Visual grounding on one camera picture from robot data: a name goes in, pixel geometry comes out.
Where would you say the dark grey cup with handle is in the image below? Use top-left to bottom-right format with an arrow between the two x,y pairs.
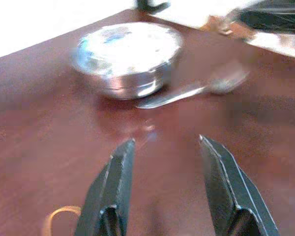
70,21 -> 185,101

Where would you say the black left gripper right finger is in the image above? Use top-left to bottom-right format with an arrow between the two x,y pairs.
198,134 -> 282,236

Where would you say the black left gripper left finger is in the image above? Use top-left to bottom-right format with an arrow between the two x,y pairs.
75,137 -> 136,236

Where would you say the silver metal spoon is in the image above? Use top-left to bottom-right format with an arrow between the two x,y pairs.
136,70 -> 251,109

